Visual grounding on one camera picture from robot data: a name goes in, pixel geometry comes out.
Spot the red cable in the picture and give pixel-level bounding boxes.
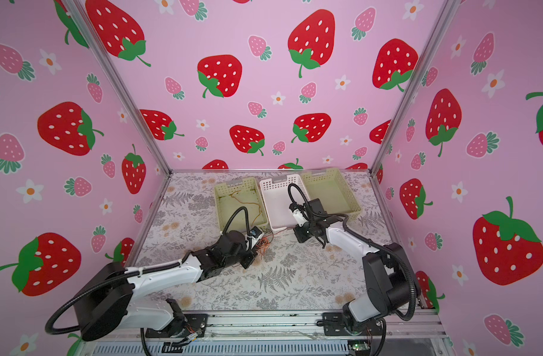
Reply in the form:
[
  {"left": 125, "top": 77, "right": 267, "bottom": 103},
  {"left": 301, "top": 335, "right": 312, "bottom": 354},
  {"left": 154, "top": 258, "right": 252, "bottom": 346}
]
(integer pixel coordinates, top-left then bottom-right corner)
[{"left": 228, "top": 190, "right": 263, "bottom": 228}]

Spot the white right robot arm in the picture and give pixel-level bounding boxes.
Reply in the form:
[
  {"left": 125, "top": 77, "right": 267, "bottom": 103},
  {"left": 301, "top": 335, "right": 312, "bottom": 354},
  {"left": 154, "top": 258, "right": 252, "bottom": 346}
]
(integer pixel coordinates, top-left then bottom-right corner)
[{"left": 287, "top": 183, "right": 421, "bottom": 334}]

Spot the right green perforated basket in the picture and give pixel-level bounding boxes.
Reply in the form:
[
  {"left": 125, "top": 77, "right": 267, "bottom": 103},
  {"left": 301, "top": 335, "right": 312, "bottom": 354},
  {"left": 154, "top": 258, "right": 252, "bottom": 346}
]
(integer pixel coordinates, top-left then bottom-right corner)
[{"left": 301, "top": 169, "right": 362, "bottom": 221}]

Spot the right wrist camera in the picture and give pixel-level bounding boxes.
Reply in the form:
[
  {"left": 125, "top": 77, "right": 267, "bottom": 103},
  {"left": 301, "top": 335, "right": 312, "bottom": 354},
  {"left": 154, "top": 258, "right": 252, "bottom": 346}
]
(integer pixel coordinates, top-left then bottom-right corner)
[{"left": 289, "top": 203, "right": 308, "bottom": 227}]

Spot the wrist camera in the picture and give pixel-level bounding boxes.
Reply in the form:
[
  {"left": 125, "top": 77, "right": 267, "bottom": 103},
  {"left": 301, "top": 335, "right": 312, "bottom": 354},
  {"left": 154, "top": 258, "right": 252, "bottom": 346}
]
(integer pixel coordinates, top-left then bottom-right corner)
[
  {"left": 246, "top": 226, "right": 265, "bottom": 249},
  {"left": 289, "top": 203, "right": 308, "bottom": 227}
]

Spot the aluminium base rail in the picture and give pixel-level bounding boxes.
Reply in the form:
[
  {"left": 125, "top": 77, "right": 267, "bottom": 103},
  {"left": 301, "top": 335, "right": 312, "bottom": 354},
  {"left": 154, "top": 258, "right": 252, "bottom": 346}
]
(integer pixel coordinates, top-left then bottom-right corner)
[{"left": 74, "top": 310, "right": 456, "bottom": 355}]

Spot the white perforated basket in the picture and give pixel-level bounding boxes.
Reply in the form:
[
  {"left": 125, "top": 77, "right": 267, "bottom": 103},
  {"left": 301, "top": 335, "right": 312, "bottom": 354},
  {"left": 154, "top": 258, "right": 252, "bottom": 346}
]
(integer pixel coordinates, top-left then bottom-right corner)
[{"left": 259, "top": 174, "right": 308, "bottom": 233}]

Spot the left green perforated basket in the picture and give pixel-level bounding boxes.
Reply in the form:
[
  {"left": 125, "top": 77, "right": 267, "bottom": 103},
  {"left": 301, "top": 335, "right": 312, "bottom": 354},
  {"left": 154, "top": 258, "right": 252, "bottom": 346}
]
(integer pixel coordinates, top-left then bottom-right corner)
[{"left": 214, "top": 177, "right": 270, "bottom": 232}]

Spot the green perforated basket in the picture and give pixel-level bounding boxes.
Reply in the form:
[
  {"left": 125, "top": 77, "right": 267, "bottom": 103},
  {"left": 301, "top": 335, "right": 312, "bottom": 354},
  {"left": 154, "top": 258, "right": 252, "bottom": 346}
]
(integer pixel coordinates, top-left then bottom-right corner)
[
  {"left": 301, "top": 169, "right": 362, "bottom": 221},
  {"left": 214, "top": 177, "right": 270, "bottom": 232}
]

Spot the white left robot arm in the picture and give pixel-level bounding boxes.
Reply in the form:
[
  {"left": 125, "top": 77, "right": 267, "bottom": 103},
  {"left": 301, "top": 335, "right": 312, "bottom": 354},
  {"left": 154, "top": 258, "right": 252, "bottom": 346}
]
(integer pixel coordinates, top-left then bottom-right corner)
[{"left": 44, "top": 225, "right": 265, "bottom": 342}]

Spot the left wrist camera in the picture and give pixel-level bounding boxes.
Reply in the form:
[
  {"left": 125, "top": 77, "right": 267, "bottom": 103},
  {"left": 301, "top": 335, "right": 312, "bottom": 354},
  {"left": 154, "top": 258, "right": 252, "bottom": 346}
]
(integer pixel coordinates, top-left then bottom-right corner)
[{"left": 246, "top": 226, "right": 265, "bottom": 249}]

